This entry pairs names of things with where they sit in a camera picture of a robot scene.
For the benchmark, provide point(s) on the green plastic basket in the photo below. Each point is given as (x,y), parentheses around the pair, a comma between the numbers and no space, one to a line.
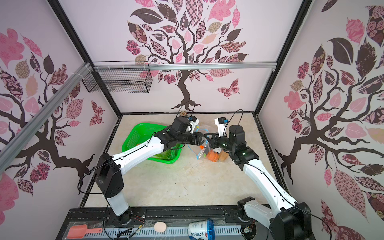
(141,133)

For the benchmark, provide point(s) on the pink plastic scoop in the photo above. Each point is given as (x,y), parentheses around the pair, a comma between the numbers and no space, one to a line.
(79,231)

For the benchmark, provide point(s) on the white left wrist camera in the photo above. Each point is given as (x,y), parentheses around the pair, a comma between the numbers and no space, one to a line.
(193,122)

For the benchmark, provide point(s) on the green cabbage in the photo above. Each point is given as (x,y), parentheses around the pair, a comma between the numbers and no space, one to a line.
(169,155)

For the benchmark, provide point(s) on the clear zip top bag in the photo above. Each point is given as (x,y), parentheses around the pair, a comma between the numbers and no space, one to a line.
(202,150)

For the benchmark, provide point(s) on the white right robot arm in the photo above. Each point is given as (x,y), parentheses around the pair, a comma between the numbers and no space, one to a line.
(284,216)

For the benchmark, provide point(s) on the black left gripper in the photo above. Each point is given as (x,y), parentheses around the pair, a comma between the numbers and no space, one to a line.
(197,138)

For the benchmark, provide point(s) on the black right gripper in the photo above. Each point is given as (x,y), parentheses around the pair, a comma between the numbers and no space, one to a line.
(214,141)

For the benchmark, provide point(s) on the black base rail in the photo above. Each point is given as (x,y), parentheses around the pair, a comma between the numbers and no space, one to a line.
(227,222)

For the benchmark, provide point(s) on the black wire basket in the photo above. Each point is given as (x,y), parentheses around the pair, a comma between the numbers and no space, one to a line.
(119,77)

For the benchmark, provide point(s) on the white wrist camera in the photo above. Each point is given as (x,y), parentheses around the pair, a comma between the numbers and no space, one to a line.
(221,125)
(193,122)

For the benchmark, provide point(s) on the beige egg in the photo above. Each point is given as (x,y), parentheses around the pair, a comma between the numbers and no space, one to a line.
(160,227)

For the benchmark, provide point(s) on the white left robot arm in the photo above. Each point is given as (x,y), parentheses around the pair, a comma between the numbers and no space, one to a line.
(110,170)

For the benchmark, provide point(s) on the white blue cup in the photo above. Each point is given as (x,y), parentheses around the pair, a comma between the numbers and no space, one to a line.
(202,230)

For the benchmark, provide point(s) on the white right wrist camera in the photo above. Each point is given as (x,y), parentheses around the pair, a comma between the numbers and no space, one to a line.
(221,125)

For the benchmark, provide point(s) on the yellow potato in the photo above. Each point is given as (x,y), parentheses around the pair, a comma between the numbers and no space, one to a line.
(223,156)

